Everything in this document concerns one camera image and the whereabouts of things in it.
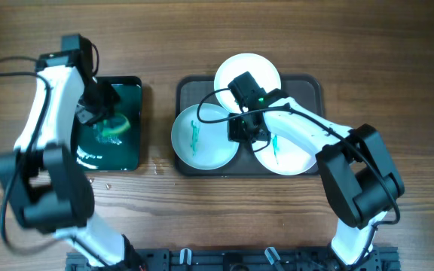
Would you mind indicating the grey serving tray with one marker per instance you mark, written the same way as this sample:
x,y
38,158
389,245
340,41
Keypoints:
x,y
304,88

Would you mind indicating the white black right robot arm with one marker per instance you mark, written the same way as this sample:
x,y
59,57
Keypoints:
x,y
360,179

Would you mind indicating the white plate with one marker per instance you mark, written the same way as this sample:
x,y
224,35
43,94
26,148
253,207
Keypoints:
x,y
263,71
201,145
282,157

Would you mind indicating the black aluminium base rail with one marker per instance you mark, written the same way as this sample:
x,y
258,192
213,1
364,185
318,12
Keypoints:
x,y
306,258

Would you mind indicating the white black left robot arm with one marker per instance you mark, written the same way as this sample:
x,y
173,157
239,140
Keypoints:
x,y
43,184

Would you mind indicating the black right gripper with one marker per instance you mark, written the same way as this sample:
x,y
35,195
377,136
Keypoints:
x,y
242,134

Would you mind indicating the green yellow sponge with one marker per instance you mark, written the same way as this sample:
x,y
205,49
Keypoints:
x,y
114,125

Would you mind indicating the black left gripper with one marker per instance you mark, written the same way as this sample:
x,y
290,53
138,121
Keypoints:
x,y
90,114

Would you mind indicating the black water tray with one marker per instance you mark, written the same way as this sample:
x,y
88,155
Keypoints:
x,y
115,153

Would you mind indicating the white plate back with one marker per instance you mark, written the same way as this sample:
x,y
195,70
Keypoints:
x,y
263,71

